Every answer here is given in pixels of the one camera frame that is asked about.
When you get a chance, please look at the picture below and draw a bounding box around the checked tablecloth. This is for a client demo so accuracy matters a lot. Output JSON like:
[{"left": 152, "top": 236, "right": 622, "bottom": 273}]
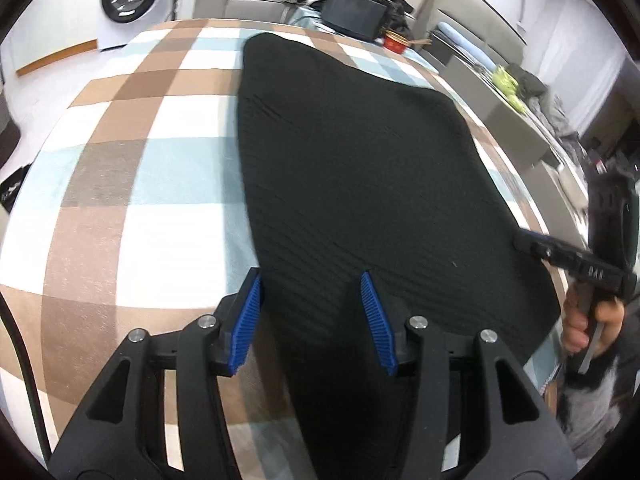
[{"left": 0, "top": 17, "right": 566, "bottom": 480}]

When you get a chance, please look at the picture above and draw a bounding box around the person's right forearm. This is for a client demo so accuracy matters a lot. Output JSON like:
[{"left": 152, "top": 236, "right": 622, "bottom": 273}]
[{"left": 557, "top": 345, "right": 640, "bottom": 466}]

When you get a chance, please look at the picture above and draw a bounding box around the red bowl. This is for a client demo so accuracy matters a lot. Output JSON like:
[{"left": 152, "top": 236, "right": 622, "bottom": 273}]
[{"left": 382, "top": 30, "right": 410, "bottom": 55}]

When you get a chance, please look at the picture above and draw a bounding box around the yellow green cloth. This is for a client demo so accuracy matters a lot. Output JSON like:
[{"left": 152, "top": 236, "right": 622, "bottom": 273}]
[{"left": 492, "top": 67, "right": 526, "bottom": 111}]

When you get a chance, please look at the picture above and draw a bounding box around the black microwave oven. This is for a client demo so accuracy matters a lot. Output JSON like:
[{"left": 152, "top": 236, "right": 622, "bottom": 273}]
[{"left": 320, "top": 0, "right": 396, "bottom": 41}]

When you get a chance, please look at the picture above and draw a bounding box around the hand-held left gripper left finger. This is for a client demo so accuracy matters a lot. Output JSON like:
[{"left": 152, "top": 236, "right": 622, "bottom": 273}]
[{"left": 50, "top": 266, "right": 263, "bottom": 480}]

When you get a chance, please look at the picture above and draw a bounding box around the person's right hand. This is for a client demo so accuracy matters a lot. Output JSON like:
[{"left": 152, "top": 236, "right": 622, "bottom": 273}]
[{"left": 561, "top": 284, "right": 628, "bottom": 356}]

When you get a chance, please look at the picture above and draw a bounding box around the grey upholstered ottoman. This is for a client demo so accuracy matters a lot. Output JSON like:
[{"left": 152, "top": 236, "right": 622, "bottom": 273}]
[
  {"left": 520, "top": 160, "right": 588, "bottom": 221},
  {"left": 445, "top": 52, "right": 561, "bottom": 176}
]

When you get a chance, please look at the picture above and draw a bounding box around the grey clothes pile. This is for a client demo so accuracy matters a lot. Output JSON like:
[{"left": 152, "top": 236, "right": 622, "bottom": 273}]
[{"left": 515, "top": 65, "right": 591, "bottom": 151}]

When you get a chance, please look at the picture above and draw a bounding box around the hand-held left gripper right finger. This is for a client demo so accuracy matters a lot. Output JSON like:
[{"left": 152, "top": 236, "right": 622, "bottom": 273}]
[{"left": 360, "top": 270, "right": 576, "bottom": 480}]

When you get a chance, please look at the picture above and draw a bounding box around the black cable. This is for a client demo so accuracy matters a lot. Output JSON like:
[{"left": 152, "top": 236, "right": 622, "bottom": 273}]
[{"left": 0, "top": 290, "right": 51, "bottom": 463}]

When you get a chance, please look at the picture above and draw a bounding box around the black knit sweater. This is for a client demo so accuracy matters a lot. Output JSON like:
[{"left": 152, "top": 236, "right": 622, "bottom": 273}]
[{"left": 235, "top": 32, "right": 561, "bottom": 480}]

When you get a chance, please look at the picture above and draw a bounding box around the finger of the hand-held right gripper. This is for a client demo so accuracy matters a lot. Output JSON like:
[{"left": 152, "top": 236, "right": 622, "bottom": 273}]
[{"left": 512, "top": 229, "right": 591, "bottom": 264}]

